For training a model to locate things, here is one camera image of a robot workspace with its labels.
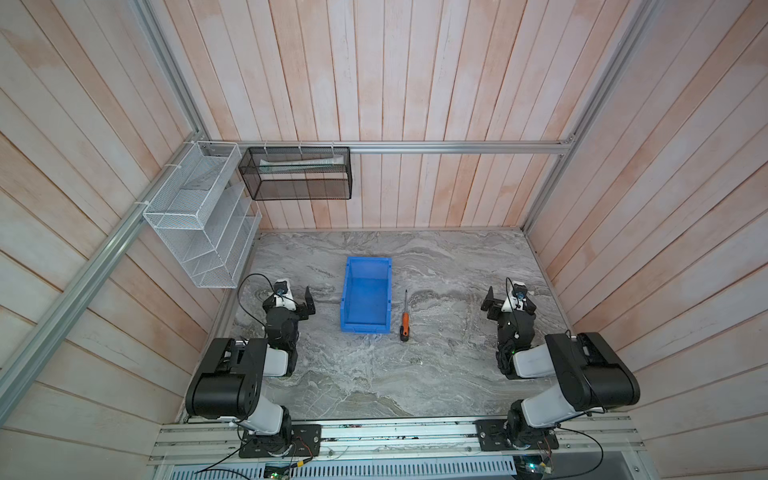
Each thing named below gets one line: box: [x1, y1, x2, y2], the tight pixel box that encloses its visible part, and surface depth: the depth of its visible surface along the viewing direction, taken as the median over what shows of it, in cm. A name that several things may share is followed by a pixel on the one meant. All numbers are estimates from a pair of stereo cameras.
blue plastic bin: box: [340, 256, 393, 334], surface depth 103 cm
